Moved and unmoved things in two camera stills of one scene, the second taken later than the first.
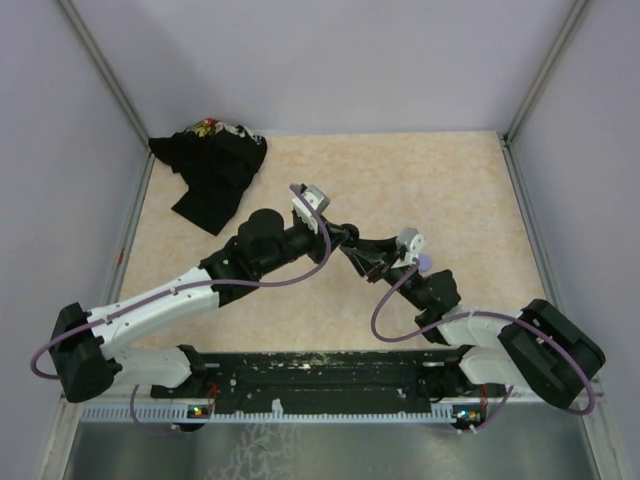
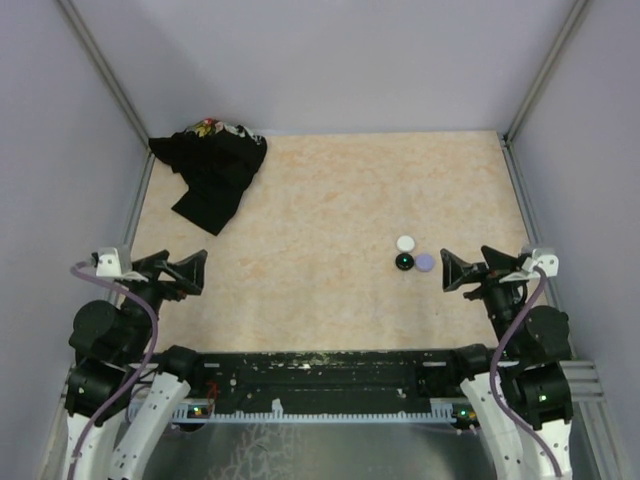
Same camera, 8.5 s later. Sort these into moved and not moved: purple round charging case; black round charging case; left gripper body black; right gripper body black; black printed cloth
Moved: left gripper body black; black round charging case; right gripper body black
Not moved: purple round charging case; black printed cloth
